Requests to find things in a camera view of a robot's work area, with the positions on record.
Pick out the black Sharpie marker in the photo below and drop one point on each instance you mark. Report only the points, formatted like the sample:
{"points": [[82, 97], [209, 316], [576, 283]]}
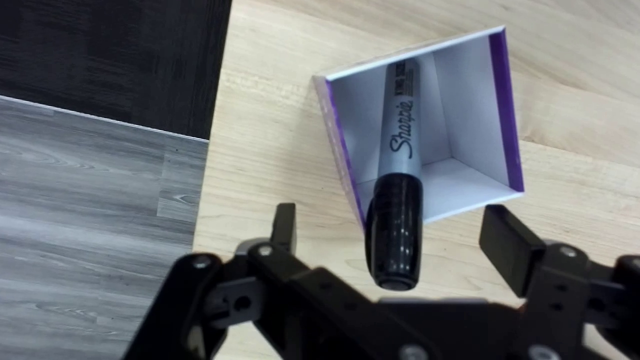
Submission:
{"points": [[394, 215]]}

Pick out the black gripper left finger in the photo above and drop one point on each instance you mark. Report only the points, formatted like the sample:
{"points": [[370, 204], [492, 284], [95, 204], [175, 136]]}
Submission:
{"points": [[205, 296]]}

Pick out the purple and white cube box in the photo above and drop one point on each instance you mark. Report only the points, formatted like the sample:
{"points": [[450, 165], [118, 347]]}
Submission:
{"points": [[468, 130]]}

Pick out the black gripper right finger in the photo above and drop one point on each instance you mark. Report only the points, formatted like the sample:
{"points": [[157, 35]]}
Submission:
{"points": [[563, 291]]}

